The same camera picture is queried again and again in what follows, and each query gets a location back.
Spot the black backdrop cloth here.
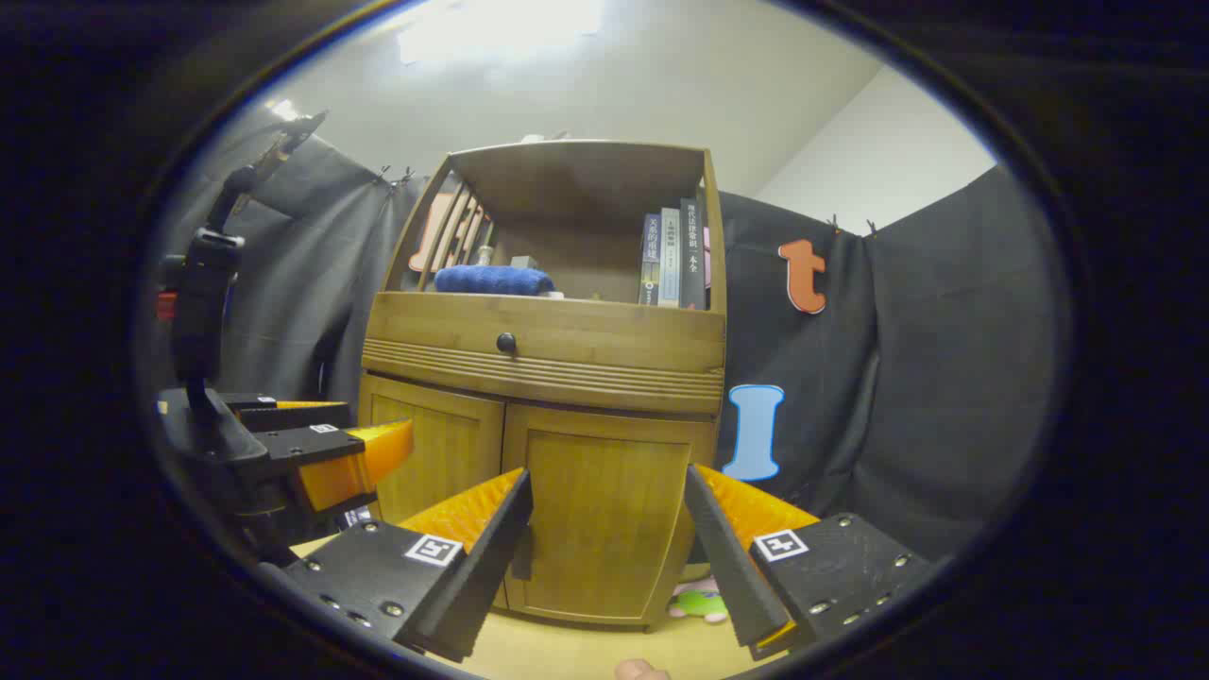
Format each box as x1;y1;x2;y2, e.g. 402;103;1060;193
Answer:
156;132;1074;568

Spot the wooden double-door shoe cabinet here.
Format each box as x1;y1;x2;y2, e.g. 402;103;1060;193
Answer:
359;140;728;632

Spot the grey hardcover book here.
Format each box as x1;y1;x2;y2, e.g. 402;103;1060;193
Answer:
639;213;663;306

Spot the wooden ribbed drawer front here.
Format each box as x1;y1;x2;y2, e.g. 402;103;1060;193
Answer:
363;291;727;417

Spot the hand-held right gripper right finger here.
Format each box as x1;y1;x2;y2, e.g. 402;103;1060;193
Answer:
682;463;934;662

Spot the black book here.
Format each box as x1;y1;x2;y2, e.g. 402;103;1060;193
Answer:
679;195;708;312

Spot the folded blue towel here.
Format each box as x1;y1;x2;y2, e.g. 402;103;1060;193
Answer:
434;264;556;298

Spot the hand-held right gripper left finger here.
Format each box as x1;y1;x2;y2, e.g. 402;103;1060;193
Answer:
281;467;536;664

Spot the green and pink toy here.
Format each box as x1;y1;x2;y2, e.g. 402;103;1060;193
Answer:
668;580;731;625

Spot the pale grey book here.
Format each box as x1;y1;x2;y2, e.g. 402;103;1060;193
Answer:
658;208;683;309

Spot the wooden shoe cabinet door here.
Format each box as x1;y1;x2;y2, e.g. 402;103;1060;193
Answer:
499;404;721;628
362;374;509;610

